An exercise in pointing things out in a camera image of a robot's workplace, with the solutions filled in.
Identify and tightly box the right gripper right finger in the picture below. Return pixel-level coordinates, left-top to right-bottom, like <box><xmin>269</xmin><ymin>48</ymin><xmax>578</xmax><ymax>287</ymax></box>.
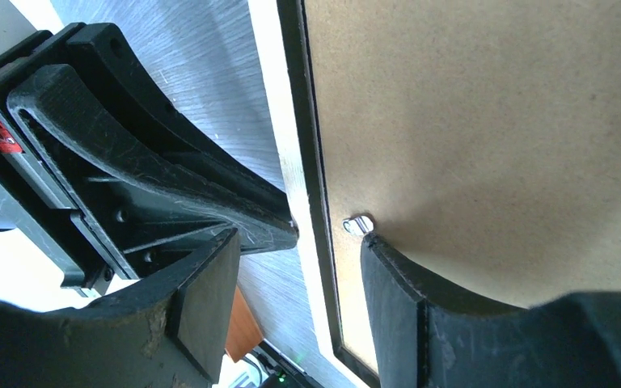
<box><xmin>361</xmin><ymin>233</ymin><xmax>621</xmax><ymax>387</ymax></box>

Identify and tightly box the black wooden picture frame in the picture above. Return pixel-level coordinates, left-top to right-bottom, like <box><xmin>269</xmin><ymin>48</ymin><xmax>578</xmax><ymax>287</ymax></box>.
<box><xmin>248</xmin><ymin>1</ymin><xmax>380</xmax><ymax>387</ymax></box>

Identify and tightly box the brown backing board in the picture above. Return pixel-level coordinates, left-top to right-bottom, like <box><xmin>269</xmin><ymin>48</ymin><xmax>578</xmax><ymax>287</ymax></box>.
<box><xmin>305</xmin><ymin>1</ymin><xmax>621</xmax><ymax>371</ymax></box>

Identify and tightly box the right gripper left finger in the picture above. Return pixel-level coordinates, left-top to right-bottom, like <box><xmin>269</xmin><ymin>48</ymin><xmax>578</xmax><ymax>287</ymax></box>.
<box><xmin>0</xmin><ymin>229</ymin><xmax>240</xmax><ymax>387</ymax></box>

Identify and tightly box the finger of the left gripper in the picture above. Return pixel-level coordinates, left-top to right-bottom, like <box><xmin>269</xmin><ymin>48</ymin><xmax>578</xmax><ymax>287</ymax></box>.
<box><xmin>65</xmin><ymin>23</ymin><xmax>291</xmax><ymax>220</ymax></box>

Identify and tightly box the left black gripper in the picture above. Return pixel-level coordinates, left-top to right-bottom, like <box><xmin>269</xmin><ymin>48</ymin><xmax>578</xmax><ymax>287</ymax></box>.
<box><xmin>0</xmin><ymin>32</ymin><xmax>298</xmax><ymax>297</ymax></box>

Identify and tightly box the silver metal turn clip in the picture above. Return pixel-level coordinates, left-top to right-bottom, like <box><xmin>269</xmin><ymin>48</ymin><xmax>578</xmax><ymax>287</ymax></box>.
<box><xmin>341</xmin><ymin>214</ymin><xmax>374</xmax><ymax>237</ymax></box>

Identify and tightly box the orange compartment tray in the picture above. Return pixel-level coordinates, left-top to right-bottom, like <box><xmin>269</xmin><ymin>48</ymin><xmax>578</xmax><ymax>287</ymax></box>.
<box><xmin>225</xmin><ymin>286</ymin><xmax>264</xmax><ymax>363</ymax></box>

